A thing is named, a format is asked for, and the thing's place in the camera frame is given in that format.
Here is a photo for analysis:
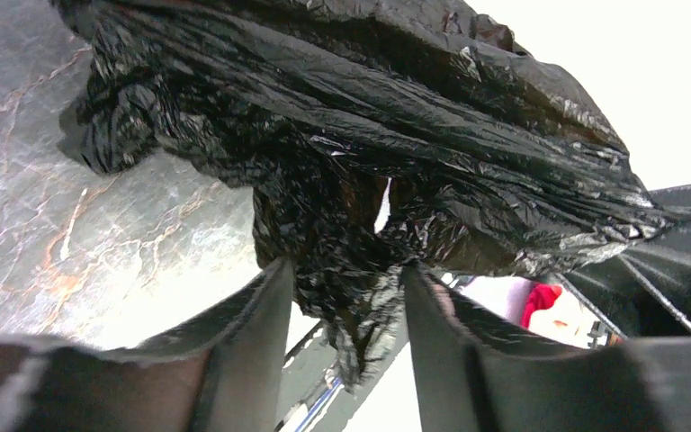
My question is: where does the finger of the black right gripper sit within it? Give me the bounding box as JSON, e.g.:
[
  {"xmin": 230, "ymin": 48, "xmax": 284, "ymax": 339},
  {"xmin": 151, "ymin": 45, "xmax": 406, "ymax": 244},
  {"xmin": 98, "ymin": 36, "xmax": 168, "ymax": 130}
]
[{"xmin": 554, "ymin": 184, "xmax": 691, "ymax": 338}]

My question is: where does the red cloth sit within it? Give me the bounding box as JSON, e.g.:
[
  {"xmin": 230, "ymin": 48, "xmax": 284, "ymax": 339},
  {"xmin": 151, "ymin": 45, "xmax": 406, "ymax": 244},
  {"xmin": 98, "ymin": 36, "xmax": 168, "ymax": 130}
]
[{"xmin": 520, "ymin": 283, "xmax": 563, "ymax": 329}]

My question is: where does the black plastic trash bag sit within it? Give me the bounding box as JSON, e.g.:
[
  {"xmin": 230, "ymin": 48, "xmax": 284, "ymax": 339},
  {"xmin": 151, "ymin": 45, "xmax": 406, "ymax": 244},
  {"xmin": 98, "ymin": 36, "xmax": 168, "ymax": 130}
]
[{"xmin": 52, "ymin": 1, "xmax": 674, "ymax": 387}]

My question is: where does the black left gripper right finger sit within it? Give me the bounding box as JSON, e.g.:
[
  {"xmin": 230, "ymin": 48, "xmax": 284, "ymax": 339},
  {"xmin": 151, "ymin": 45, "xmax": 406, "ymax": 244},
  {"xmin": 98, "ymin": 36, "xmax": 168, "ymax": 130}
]
[{"xmin": 401, "ymin": 267, "xmax": 691, "ymax": 432}]

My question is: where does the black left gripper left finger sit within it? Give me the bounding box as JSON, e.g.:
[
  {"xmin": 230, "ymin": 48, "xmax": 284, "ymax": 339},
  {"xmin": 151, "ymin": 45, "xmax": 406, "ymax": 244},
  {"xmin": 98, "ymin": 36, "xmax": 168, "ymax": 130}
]
[{"xmin": 0, "ymin": 258, "xmax": 294, "ymax": 432}]

